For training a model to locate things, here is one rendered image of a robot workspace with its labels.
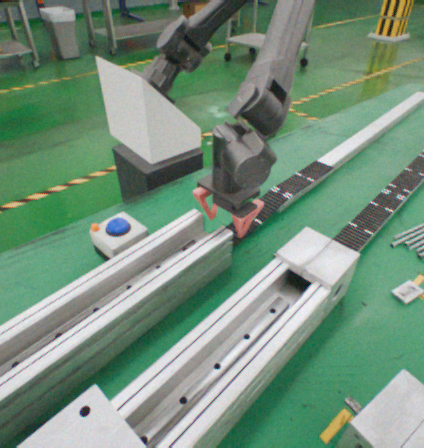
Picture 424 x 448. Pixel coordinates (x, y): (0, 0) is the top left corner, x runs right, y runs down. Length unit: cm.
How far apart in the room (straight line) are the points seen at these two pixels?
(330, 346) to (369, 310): 11
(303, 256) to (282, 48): 33
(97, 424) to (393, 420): 30
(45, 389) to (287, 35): 62
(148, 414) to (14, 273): 40
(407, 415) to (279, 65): 49
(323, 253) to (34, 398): 45
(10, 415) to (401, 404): 45
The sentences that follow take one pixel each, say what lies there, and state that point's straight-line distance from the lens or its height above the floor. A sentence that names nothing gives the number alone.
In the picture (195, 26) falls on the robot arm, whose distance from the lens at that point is 96.
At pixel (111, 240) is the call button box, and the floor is 84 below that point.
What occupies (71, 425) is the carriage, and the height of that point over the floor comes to 90.
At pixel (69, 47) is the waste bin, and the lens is 550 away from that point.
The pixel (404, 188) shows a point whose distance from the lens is 93.
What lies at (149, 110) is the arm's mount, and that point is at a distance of 94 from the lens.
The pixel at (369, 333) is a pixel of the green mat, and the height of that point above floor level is 78.
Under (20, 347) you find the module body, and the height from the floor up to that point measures 83.
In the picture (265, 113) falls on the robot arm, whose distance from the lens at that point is 57.
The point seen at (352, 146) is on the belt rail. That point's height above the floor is 81.
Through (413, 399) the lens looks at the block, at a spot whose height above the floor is 87.
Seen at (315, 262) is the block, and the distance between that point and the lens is 57.
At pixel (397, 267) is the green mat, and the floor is 78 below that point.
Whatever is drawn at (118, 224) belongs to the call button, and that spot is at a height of 85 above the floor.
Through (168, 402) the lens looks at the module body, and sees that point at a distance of 49.
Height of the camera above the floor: 127
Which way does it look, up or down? 39 degrees down
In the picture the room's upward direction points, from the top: straight up
